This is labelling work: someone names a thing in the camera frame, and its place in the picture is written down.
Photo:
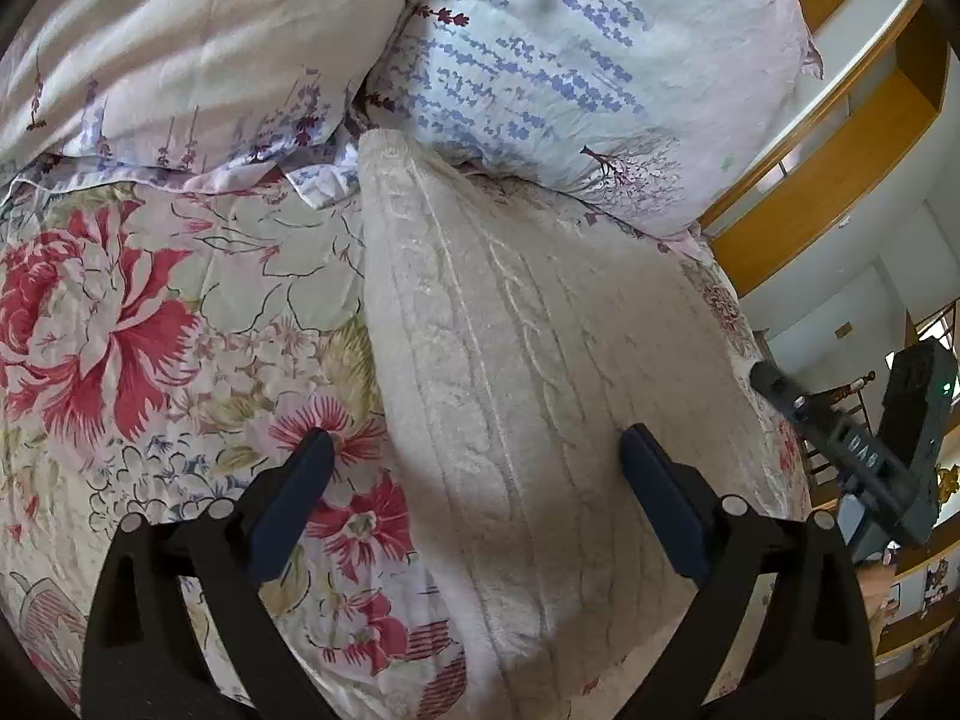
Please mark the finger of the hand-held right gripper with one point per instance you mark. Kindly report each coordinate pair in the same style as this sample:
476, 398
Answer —
772, 382

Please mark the pink floral pillow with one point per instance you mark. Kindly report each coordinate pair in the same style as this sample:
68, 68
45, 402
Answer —
195, 37

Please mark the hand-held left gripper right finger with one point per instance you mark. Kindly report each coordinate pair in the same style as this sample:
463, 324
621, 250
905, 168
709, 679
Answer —
667, 510

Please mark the floral quilt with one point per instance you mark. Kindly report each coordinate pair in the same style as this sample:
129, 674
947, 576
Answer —
150, 360

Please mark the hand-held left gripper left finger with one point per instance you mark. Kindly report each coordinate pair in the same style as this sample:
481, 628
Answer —
294, 510

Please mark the lavender print pillow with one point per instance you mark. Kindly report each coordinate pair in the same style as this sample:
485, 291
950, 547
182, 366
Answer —
585, 67

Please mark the wooden headboard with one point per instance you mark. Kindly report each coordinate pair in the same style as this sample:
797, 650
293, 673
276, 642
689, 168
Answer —
840, 165

